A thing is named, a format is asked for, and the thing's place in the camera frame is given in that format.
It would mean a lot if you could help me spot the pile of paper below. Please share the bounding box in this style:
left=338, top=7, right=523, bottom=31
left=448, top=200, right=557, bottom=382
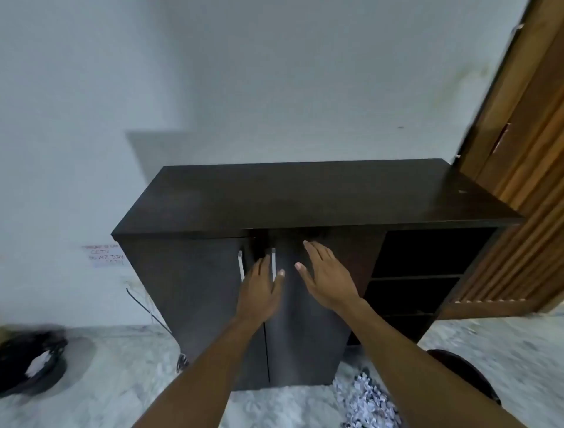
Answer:
left=333, top=370, right=402, bottom=428

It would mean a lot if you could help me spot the person's left hand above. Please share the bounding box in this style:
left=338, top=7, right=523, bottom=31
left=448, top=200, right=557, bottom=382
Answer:
left=234, top=253, right=286, bottom=326

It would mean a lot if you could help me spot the person's right hand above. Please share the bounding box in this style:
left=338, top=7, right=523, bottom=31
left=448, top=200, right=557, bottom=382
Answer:
left=294, top=240, right=361, bottom=315

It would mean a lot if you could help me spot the brown wooden slatted door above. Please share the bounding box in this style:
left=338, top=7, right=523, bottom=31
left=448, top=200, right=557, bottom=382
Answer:
left=440, top=0, right=564, bottom=322

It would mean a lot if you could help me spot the person's right forearm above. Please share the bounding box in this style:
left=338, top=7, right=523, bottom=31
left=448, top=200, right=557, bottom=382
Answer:
left=329, top=296, right=532, bottom=428

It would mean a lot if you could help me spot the black cable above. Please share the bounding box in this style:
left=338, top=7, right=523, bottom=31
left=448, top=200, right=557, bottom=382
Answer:
left=125, top=286, right=175, bottom=337

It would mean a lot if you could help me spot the white paper wall note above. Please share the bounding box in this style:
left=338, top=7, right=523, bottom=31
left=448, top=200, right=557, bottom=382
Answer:
left=81, top=242, right=127, bottom=269

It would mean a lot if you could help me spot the dark wooden cabinet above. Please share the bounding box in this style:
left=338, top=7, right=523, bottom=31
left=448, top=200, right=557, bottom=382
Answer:
left=111, top=158, right=526, bottom=391

